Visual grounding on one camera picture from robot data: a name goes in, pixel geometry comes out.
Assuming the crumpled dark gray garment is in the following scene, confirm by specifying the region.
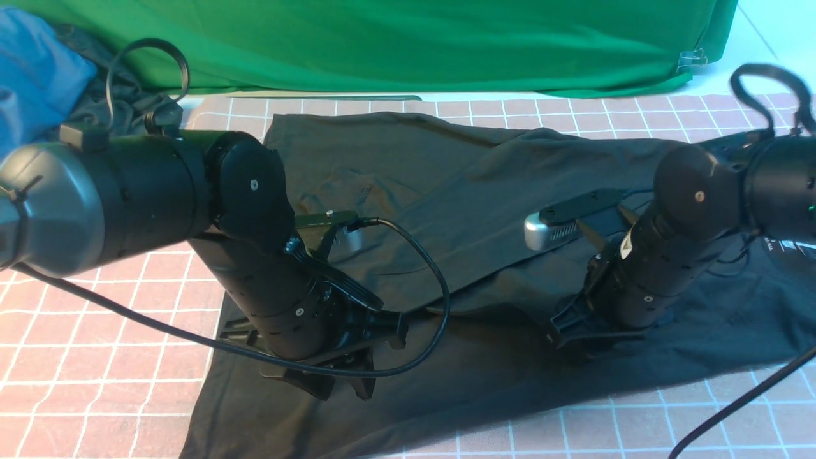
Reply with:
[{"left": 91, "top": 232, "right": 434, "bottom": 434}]
[{"left": 55, "top": 24, "right": 190, "bottom": 136}]

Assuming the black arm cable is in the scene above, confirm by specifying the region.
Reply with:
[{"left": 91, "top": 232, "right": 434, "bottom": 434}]
[
  {"left": 668, "top": 62, "right": 816, "bottom": 459},
  {"left": 13, "top": 38, "right": 452, "bottom": 379}
]

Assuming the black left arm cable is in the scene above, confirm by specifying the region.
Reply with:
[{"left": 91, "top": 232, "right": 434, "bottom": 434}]
[{"left": 13, "top": 38, "right": 452, "bottom": 379}]

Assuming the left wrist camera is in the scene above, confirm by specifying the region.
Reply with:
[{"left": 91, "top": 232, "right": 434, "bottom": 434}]
[{"left": 295, "top": 211, "right": 363, "bottom": 259}]

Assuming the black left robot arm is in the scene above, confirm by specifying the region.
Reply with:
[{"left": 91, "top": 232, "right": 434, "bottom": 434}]
[{"left": 2, "top": 127, "right": 407, "bottom": 400}]

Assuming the dark gray long-sleeve top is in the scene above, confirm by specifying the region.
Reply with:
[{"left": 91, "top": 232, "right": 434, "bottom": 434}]
[{"left": 180, "top": 112, "right": 814, "bottom": 458}]

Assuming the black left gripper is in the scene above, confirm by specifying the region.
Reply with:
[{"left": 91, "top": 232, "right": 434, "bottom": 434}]
[{"left": 219, "top": 293, "right": 408, "bottom": 401}]

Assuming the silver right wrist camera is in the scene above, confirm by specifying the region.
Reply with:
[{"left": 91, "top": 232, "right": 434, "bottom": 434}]
[{"left": 523, "top": 188, "right": 632, "bottom": 252}]

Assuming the metal binder clip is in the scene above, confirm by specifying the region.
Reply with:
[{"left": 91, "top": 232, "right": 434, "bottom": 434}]
[{"left": 676, "top": 48, "right": 709, "bottom": 73}]

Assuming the blue garment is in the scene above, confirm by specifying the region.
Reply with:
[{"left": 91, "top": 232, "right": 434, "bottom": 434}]
[{"left": 1, "top": 6, "right": 97, "bottom": 157}]

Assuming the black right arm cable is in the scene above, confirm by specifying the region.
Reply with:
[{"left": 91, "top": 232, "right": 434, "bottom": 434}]
[{"left": 668, "top": 62, "right": 816, "bottom": 459}]

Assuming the pink grid tablecloth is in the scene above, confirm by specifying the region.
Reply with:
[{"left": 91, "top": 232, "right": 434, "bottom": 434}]
[{"left": 1, "top": 95, "right": 814, "bottom": 458}]

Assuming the green backdrop cloth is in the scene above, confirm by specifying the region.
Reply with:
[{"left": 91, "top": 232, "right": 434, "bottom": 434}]
[{"left": 2, "top": 1, "right": 737, "bottom": 98}]

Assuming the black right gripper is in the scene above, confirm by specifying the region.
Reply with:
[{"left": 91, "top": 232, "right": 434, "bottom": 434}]
[{"left": 547, "top": 248, "right": 645, "bottom": 351}]

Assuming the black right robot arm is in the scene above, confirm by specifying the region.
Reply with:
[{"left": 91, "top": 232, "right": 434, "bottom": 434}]
[{"left": 525, "top": 131, "right": 814, "bottom": 349}]

